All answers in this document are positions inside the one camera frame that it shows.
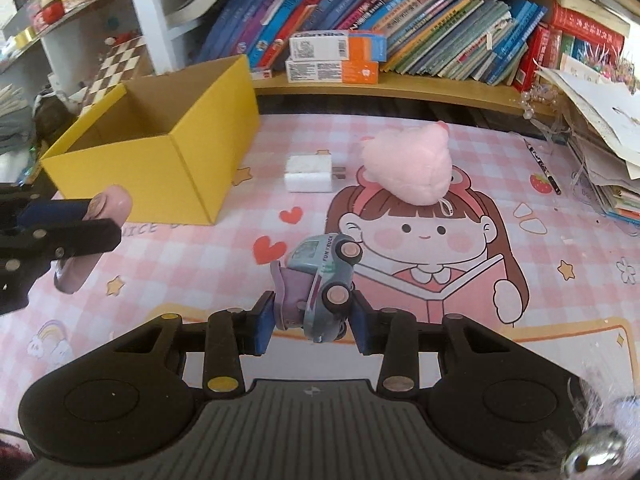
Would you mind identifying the thick open book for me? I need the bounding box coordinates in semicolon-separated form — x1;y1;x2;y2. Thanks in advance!
165;0;236;26

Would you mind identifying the grey folded cloth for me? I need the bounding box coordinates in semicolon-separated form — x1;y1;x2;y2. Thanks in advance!
0;110;36;153

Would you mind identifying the brown hat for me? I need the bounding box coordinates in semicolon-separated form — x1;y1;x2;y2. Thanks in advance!
32;92;78;131

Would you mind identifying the wooden bookshelf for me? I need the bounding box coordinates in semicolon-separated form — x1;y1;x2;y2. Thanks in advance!
122;0;640;121

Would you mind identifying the wooden chessboard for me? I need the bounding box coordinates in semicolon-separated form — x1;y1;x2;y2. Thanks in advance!
80;35;148;106

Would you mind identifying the grey toy truck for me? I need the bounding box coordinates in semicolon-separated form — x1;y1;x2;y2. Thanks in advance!
270;233;363;345

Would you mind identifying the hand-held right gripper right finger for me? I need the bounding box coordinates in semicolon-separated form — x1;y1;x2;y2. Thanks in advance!
350;290;511;393

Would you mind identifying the stack of papers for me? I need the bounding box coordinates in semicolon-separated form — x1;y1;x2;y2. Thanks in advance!
537;55;640;236

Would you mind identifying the white charger plug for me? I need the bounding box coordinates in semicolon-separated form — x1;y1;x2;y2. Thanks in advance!
284;155;347;194

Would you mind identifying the orange and white carton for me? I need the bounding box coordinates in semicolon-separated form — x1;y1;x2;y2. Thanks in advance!
285;57;380;84
289;30;388;63

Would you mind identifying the pink plush toy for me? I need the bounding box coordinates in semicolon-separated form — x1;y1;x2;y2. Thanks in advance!
361;121;455;218

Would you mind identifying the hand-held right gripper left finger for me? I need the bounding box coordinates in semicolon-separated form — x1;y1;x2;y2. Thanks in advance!
107;291;277;393

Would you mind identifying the small pink gadget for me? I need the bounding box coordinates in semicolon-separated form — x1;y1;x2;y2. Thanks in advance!
54;185;132;295

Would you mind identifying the row of colourful books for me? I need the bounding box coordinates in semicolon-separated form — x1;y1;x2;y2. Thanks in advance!
197;0;626;93

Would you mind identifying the pink printed table mat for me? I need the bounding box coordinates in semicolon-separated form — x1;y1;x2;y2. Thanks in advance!
0;112;640;461

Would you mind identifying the silver bell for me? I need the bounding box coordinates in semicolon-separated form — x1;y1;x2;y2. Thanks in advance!
565;425;628;480

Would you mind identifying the string of clear beads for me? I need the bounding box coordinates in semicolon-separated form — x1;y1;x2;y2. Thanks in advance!
520;87;558;121

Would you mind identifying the white cloth pile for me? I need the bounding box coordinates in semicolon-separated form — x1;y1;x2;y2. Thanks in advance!
0;85;31;116

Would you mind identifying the red clothing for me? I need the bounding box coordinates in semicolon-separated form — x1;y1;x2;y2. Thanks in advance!
0;430;38;480

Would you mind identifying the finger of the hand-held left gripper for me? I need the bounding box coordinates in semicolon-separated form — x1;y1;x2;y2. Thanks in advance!
0;184;97;231
0;217;122;265

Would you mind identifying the black pencil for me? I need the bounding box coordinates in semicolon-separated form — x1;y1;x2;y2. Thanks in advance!
523;137;562;196

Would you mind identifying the yellow cardboard box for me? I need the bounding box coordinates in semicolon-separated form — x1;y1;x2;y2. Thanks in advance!
40;54;261;226

